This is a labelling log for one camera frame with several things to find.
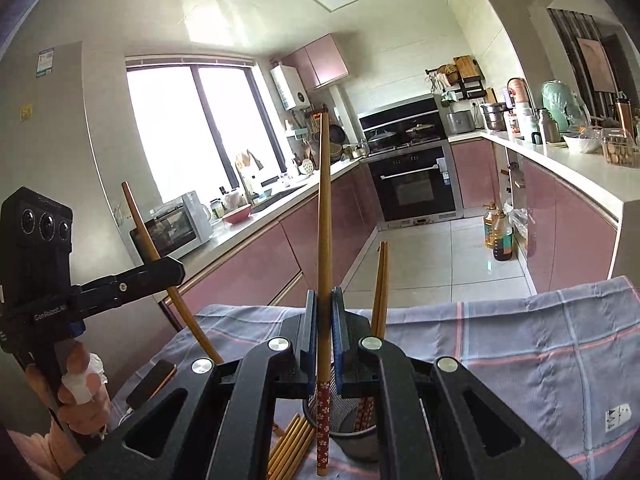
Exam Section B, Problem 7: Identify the kitchen faucet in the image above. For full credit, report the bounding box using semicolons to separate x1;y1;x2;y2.
237;160;261;202

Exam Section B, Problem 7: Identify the black wall rack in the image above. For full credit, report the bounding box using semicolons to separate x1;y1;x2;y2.
425;55;488;103

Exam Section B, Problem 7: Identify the built-in black oven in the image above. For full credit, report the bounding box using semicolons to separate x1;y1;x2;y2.
367;142;465;223

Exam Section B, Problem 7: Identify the person's left forearm pink sleeve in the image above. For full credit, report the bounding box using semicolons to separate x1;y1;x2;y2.
7;427;78;480

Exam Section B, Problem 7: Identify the white bowl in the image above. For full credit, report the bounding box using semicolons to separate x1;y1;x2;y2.
564;132;601;154

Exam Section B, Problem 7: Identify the black range hood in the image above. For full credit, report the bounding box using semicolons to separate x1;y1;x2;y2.
359;94;448;141

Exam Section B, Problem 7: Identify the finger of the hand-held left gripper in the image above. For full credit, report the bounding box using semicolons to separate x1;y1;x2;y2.
70;256;186;312

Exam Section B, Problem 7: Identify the pink wall cabinet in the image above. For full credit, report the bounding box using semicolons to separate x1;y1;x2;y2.
292;34;350;92

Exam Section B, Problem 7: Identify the black mesh utensil holder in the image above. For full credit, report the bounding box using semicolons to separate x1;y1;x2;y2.
302;392;382;462

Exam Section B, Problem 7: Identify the pink electric kettle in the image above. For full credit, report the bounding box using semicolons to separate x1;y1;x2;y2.
506;77;532;111

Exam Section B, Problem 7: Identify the steel countertop appliance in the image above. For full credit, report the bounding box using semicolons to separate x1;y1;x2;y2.
446;111;475;135

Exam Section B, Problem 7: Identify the wall poster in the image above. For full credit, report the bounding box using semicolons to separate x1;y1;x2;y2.
576;36;619;94

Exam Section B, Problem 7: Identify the wooden chopstick red floral end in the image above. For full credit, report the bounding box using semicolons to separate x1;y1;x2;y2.
315;112;334;479
121;181;225;365
370;241;385;337
377;243;390;338

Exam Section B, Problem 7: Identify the grey refrigerator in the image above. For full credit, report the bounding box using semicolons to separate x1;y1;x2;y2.
0;40;181;346

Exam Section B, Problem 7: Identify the person's left hand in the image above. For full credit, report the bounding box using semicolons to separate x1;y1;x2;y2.
25;340;113;438

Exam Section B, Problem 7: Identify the dark cooking oil bottle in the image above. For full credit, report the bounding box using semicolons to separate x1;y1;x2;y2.
492;212;515;261

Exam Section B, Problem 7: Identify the clear plastic egg container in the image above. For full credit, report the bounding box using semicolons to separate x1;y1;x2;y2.
601;129;640;167

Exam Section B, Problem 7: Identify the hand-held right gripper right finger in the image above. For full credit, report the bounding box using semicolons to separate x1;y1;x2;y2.
330;287;583;480

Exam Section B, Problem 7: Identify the pink base cabinets long run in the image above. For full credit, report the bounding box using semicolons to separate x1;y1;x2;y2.
165;160;382;313

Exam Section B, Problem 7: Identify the steel vacuum flask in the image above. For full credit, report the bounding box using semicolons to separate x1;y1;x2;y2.
535;108;562;144

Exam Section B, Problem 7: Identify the copper tumbler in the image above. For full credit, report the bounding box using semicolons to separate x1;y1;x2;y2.
614;97;635;133

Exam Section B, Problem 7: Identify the black smartphone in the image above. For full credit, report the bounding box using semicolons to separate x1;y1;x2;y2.
125;359;177;411

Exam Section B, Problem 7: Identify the green covered appliance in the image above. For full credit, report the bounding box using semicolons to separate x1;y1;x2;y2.
541;80;588;131

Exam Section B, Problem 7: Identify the pink base cabinets short run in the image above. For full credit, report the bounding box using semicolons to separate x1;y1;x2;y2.
450;137;632;295

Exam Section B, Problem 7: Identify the kitchen window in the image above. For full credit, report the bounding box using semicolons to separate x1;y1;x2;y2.
125;57;296;202

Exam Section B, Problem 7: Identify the white water heater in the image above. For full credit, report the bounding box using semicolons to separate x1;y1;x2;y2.
270;64;310;111

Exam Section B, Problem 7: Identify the black wok with lid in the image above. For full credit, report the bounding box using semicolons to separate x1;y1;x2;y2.
367;130;401;150

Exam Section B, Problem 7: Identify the red bowl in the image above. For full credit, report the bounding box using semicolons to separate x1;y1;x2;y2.
221;204;252;225

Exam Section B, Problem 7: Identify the white toaster oven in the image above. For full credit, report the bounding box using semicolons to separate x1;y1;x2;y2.
129;191;215;261

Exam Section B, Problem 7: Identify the steel stock pot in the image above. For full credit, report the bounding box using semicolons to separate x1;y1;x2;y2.
480;101;508;131

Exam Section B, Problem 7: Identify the blue plaid tablecloth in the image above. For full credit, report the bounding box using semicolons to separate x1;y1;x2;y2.
107;275;640;480

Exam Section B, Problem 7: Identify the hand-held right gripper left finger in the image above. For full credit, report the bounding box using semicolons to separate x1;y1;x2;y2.
62;289;321;480

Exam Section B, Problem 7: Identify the bundle of wooden chopsticks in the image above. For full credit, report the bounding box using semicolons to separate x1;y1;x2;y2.
267;412;319;480

